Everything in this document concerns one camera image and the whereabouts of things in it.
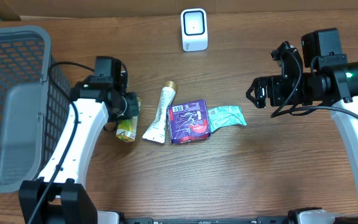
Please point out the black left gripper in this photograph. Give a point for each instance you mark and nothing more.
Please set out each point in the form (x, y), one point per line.
(132, 106)

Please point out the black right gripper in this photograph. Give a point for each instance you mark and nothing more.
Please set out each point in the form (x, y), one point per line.
(273, 83)

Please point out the green yellow snack pouch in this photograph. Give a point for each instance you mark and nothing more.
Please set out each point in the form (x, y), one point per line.
(127, 129)

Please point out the white tube gold cap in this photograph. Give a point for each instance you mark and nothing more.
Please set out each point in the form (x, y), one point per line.
(157, 130)

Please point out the teal wipes packet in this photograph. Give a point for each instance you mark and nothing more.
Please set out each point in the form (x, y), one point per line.
(223, 116)

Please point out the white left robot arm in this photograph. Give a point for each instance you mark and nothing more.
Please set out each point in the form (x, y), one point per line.
(58, 194)

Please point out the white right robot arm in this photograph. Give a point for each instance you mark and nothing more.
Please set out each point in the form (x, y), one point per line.
(319, 77)

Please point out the white barcode scanner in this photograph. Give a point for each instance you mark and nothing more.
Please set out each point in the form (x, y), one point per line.
(194, 30)

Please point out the grey plastic basket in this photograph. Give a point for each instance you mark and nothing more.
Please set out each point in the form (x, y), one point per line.
(33, 104)

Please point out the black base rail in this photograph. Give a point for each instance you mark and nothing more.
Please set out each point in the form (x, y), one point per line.
(228, 220)

